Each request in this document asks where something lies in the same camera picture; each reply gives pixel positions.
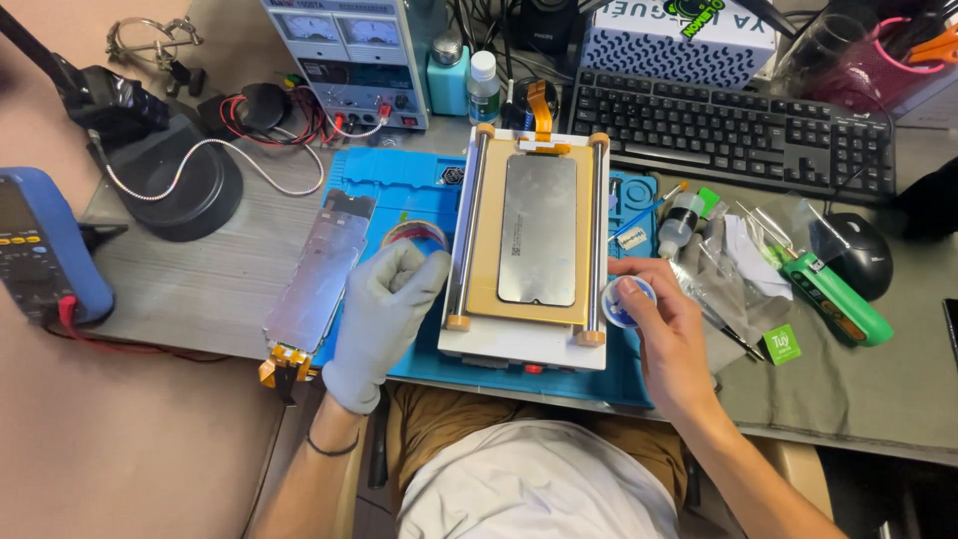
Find person's left hand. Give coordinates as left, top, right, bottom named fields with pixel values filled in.
left=322, top=240, right=454, bottom=416

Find person's right hand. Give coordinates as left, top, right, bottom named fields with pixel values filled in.
left=608, top=257, right=721, bottom=420

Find tape roll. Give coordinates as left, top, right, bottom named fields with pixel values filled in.
left=380, top=219, right=451, bottom=259

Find blue silicone work mat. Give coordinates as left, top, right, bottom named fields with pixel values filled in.
left=310, top=146, right=661, bottom=410

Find white screen separator machine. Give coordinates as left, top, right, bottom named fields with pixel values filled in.
left=438, top=123, right=611, bottom=372

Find silver phone screen panel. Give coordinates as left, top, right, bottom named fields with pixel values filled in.
left=497, top=153, right=579, bottom=308

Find person's brown trousers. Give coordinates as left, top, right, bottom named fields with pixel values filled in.
left=385, top=383, right=690, bottom=510

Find red and black supply leads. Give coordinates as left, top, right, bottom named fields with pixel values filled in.
left=219, top=84, right=392, bottom=148

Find clear bottle white cap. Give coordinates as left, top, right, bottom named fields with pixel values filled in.
left=466, top=51, right=501, bottom=125

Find teal dispenser bottle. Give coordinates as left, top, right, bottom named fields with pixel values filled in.
left=427, top=31, right=472, bottom=118

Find black wristband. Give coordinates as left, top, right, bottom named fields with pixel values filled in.
left=304, top=430, right=362, bottom=458

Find black round jar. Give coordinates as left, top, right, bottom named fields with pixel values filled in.
left=507, top=76, right=561, bottom=133

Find grey bench power supply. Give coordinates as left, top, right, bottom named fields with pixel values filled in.
left=260, top=0, right=450, bottom=133

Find black round disc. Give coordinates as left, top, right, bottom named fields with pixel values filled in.
left=198, top=82, right=293, bottom=136

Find thin blue brush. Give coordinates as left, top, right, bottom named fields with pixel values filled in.
left=608, top=180, right=690, bottom=245

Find black round lamp base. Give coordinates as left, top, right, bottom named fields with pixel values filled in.
left=111, top=112, right=245, bottom=243

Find person's white shirt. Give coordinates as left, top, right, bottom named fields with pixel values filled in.
left=395, top=419, right=681, bottom=539

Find small white squeeze bottle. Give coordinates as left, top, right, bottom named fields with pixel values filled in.
left=656, top=191, right=707, bottom=260

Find black speaker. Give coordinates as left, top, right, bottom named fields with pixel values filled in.
left=516, top=0, right=582, bottom=58

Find white paper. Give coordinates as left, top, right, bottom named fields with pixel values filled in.
left=720, top=213, right=794, bottom=302

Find black keyboard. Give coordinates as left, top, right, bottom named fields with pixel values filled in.
left=566, top=67, right=898, bottom=206

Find metal helping hands stand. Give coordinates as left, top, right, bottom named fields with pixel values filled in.
left=105, top=16, right=208, bottom=99

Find white patterned box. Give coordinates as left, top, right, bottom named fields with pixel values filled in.
left=580, top=0, right=779, bottom=91

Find metal tweezers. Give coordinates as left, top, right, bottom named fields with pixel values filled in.
left=735, top=200, right=796, bottom=254

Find blue multimeter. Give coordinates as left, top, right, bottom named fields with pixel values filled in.
left=0, top=166, right=117, bottom=327

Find green tag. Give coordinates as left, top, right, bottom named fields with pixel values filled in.
left=762, top=324, right=802, bottom=367

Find green handheld tool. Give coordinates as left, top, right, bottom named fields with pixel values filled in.
left=777, top=251, right=895, bottom=348

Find black computer mouse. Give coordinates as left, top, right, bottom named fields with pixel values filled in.
left=809, top=213, right=895, bottom=302

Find clear plastic cup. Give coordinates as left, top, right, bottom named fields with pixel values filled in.
left=771, top=11, right=848, bottom=100

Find grey cloth mat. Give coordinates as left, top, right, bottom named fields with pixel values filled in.
left=651, top=176, right=958, bottom=454

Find pink mesh cup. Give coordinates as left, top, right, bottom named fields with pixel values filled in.
left=822, top=16, right=949, bottom=115

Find orange scissors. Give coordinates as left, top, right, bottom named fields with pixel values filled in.
left=909, top=22, right=958, bottom=65

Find silver phone backlight frame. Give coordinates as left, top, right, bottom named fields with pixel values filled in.
left=258, top=189, right=377, bottom=392

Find orange flex cable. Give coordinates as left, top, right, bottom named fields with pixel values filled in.
left=518, top=80, right=573, bottom=157

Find red probe cable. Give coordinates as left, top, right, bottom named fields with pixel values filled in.
left=57, top=295, right=229, bottom=364

